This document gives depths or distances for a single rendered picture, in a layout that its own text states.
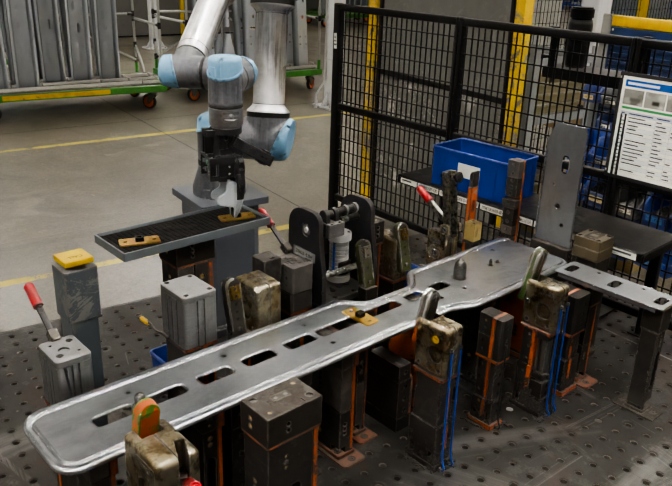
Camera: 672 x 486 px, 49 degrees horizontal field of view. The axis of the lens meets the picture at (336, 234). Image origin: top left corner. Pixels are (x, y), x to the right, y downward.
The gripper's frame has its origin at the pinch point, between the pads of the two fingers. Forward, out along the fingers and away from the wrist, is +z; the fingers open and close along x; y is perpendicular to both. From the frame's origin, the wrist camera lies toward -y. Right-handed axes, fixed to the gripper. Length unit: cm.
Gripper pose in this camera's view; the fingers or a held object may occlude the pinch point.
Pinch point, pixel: (236, 210)
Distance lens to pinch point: 173.5
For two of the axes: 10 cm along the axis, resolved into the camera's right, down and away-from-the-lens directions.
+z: -0.3, 9.3, 3.6
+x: 4.5, 3.4, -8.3
